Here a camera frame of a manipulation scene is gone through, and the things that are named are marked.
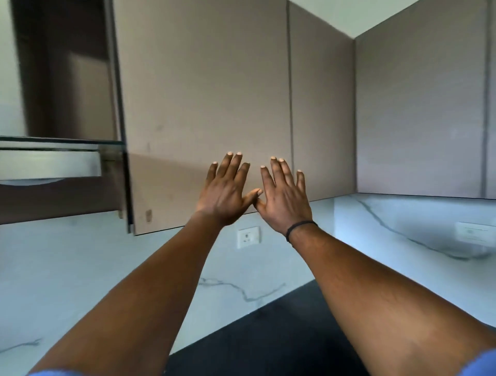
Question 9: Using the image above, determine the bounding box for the black wristband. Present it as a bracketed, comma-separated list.
[286, 221, 319, 243]

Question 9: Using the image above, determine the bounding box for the person's right hand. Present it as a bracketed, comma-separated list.
[254, 156, 314, 238]

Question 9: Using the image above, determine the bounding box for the person's right forearm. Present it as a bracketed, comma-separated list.
[290, 226, 496, 376]

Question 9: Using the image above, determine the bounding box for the person's left hand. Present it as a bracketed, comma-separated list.
[195, 151, 264, 228]

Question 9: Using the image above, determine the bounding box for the stainless steel range hood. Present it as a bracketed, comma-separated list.
[0, 0, 127, 186]

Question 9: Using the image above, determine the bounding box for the beige ribbed corner wall cabinet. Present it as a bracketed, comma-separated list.
[112, 0, 357, 236]

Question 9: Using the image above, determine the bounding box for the person's left forearm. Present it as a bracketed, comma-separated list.
[29, 213, 224, 376]

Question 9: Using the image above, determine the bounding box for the person's blue shirt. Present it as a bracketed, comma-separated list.
[27, 348, 496, 376]

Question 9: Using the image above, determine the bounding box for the white wall socket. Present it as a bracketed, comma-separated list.
[455, 221, 496, 247]
[237, 226, 261, 249]

